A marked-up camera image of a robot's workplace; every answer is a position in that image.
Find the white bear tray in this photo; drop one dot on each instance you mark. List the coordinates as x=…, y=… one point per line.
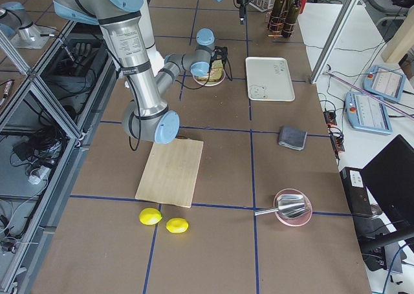
x=268, y=79

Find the bread slice with egg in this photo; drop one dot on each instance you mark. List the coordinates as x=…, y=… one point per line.
x=214, y=75

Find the white round plate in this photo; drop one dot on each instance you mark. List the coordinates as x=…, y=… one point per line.
x=209, y=84

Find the dark wine bottle back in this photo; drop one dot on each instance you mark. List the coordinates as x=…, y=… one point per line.
x=277, y=13

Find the dark wine bottle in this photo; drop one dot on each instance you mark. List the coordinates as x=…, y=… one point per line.
x=291, y=18
x=277, y=13

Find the dark wine bottle front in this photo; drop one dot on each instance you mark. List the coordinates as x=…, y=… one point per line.
x=291, y=18

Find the grey folded cloth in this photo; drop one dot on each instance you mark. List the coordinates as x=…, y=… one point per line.
x=292, y=138

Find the wooden cutting board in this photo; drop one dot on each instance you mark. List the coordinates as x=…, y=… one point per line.
x=170, y=173

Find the blue teach pendant near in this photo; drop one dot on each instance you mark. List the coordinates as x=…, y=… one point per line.
x=366, y=113

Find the blue teach pendant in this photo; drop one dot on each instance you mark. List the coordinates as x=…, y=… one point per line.
x=366, y=113
x=384, y=82

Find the blue teach pendant far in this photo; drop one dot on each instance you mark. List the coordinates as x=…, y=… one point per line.
x=384, y=82

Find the metal scoop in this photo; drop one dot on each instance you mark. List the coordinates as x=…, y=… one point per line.
x=289, y=205

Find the yellow lemon right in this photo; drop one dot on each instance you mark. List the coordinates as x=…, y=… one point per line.
x=177, y=225

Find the yellow lemon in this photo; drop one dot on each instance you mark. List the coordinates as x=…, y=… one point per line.
x=177, y=225
x=150, y=216

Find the yellow lemon left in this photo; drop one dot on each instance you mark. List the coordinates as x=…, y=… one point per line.
x=150, y=216

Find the pink bowl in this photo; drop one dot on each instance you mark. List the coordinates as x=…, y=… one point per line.
x=299, y=220

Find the copper wire bottle rack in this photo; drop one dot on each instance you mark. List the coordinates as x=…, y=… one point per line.
x=281, y=25

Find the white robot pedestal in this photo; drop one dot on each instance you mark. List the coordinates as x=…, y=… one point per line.
x=143, y=66

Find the aluminium frame post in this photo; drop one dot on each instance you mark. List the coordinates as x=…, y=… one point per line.
x=332, y=39

